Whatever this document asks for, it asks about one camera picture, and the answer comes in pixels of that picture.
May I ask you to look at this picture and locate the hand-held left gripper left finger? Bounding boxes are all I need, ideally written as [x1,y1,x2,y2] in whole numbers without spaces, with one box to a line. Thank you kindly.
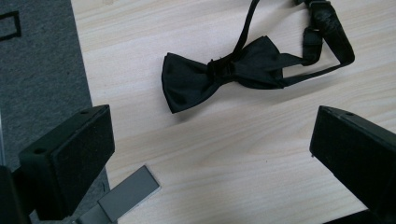
[18,104,116,221]

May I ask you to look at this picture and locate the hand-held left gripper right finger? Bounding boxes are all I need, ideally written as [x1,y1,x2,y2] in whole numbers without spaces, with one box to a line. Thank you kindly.
[309,105,396,224]

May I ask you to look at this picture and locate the black bow tie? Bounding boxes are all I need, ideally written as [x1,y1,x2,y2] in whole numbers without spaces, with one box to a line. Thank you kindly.
[161,0,356,115]

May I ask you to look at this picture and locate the grey metal bracket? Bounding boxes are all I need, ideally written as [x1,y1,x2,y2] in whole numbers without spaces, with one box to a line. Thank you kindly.
[74,164,162,224]

